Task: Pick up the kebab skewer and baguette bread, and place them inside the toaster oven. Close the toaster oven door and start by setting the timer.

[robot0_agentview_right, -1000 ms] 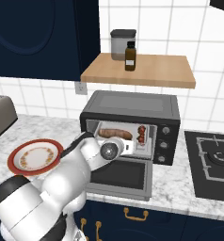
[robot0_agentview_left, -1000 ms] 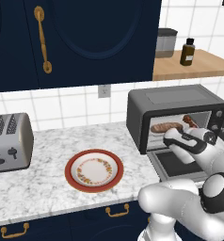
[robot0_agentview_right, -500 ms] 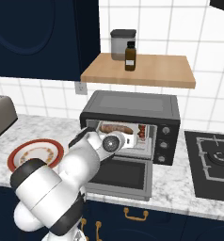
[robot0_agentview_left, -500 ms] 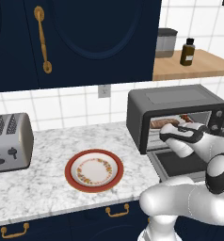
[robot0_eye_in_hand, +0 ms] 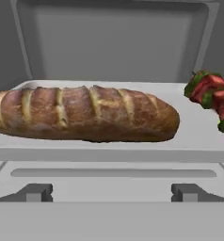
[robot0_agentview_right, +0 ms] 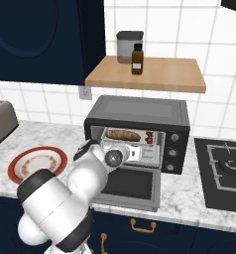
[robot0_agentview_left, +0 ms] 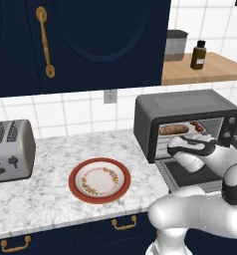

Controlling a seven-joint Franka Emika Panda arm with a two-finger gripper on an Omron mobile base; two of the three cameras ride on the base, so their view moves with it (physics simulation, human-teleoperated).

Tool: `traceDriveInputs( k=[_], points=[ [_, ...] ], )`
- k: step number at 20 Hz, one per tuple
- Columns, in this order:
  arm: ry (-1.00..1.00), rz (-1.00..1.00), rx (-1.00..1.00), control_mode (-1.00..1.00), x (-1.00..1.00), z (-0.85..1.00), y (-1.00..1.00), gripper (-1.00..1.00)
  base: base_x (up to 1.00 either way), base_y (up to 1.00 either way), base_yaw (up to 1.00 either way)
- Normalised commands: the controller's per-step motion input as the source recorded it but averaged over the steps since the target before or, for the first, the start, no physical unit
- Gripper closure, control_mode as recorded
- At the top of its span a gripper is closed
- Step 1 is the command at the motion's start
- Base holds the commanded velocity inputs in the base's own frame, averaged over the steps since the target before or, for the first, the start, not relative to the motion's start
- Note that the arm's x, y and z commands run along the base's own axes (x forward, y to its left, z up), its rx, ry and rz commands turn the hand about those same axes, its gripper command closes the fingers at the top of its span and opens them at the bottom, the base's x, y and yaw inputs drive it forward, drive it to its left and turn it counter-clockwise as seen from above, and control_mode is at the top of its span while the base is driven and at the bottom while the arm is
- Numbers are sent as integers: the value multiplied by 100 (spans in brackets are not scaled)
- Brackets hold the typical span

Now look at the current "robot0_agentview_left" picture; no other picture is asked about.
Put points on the toaster oven glass door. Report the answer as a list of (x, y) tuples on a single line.
[(187, 174)]

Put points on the wooden shelf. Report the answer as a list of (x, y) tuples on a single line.
[(216, 71)]

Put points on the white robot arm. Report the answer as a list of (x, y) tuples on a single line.
[(190, 212)]

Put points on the brown bottle with black cap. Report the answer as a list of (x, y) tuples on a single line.
[(198, 56)]

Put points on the red kebab skewer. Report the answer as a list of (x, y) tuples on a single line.
[(196, 126)]

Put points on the silver two-slot toaster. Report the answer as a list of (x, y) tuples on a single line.
[(12, 156)]

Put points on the red-rimmed floral plate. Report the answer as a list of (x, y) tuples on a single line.
[(99, 180)]

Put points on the grey wall socket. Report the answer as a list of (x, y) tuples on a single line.
[(110, 96)]

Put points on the grey canister with dark lid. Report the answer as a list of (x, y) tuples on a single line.
[(175, 46)]

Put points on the dark grey toaster oven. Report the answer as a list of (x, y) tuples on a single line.
[(177, 106)]

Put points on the navy drawer front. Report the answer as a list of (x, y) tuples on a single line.
[(41, 244), (107, 237)]

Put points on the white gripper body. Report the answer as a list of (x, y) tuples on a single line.
[(203, 137)]

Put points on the brown baguette bread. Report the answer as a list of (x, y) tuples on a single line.
[(173, 129)]

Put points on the grey toaster oven knob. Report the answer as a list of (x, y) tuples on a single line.
[(232, 120), (227, 134)]

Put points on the navy cupboard door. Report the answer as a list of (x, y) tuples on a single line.
[(11, 46), (107, 43)]

